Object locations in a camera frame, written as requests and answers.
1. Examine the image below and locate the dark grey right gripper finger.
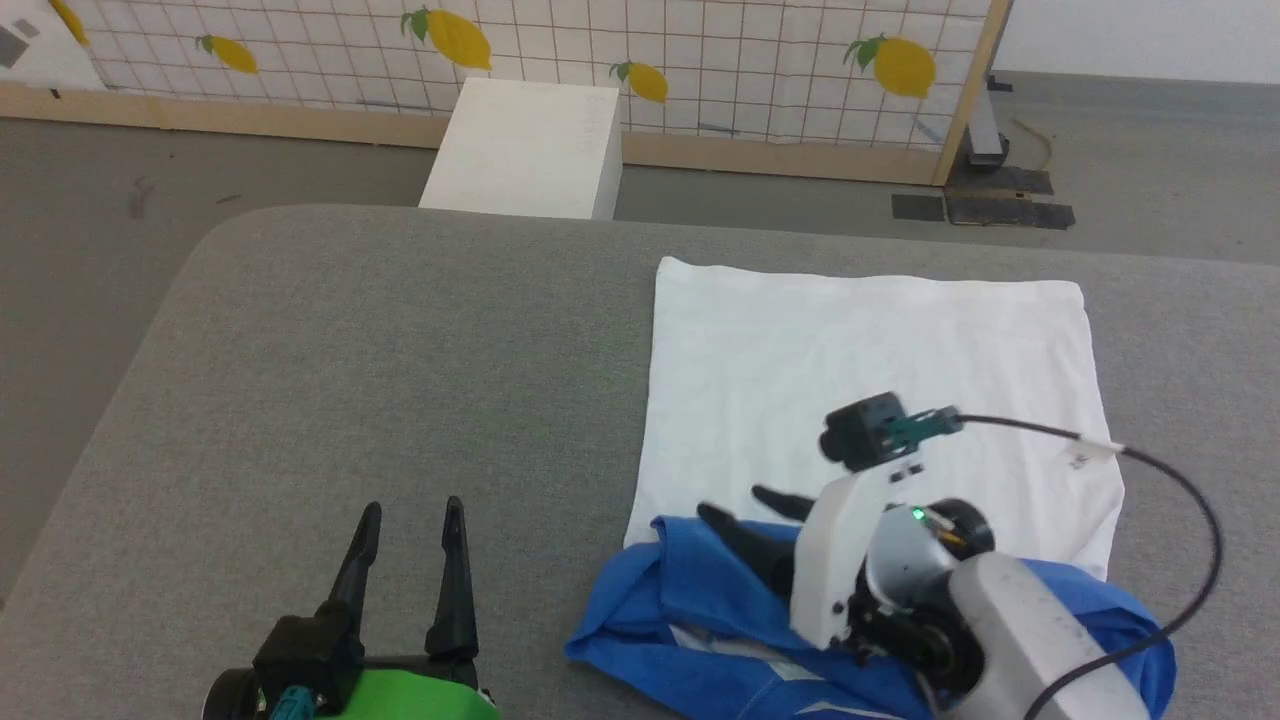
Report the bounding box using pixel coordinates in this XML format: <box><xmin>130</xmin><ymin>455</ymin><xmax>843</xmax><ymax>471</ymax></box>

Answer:
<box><xmin>697</xmin><ymin>504</ymin><xmax>803</xmax><ymax>603</ymax></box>
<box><xmin>751</xmin><ymin>486</ymin><xmax>819</xmax><ymax>523</ymax></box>

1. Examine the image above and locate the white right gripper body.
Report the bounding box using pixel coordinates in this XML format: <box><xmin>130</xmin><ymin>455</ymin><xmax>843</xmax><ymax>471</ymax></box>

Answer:
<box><xmin>788</xmin><ymin>464</ymin><xmax>929</xmax><ymax>651</ymax></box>

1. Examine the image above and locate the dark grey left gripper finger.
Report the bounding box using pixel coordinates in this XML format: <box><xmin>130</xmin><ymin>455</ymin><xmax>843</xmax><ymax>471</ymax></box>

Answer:
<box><xmin>425</xmin><ymin>496</ymin><xmax>481</xmax><ymax>666</ymax></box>
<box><xmin>318</xmin><ymin>502</ymin><xmax>384</xmax><ymax>626</ymax></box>

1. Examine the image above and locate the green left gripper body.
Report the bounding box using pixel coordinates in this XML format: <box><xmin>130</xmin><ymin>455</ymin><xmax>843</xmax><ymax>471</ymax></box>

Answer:
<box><xmin>203</xmin><ymin>655</ymin><xmax>501</xmax><ymax>720</ymax></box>

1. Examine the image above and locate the blue and white shirt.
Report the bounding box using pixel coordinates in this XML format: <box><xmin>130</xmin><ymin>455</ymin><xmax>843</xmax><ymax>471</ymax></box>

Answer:
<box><xmin>565</xmin><ymin>255</ymin><xmax>1179</xmax><ymax>720</ymax></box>

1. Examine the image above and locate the large black floor mat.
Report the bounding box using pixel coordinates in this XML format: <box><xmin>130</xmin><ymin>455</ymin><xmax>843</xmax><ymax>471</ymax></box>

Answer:
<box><xmin>944</xmin><ymin>165</ymin><xmax>1077</xmax><ymax>232</ymax></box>

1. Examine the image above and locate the white box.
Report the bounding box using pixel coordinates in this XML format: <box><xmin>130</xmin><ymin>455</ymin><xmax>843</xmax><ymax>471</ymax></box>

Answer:
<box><xmin>418</xmin><ymin>78</ymin><xmax>623</xmax><ymax>222</ymax></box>

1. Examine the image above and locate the lemon print tile partition panel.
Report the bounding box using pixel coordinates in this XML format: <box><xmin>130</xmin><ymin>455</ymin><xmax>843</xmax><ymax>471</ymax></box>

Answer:
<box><xmin>0</xmin><ymin>0</ymin><xmax>1017</xmax><ymax>187</ymax></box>

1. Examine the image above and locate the black camera cable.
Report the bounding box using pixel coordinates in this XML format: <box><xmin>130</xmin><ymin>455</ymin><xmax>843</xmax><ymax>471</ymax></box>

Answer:
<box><xmin>940</xmin><ymin>412</ymin><xmax>1227</xmax><ymax>720</ymax></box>

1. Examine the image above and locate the yellow floor cable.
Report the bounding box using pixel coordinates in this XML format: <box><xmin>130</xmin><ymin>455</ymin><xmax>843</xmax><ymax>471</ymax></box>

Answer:
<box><xmin>1010</xmin><ymin>118</ymin><xmax>1055</xmax><ymax>172</ymax></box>

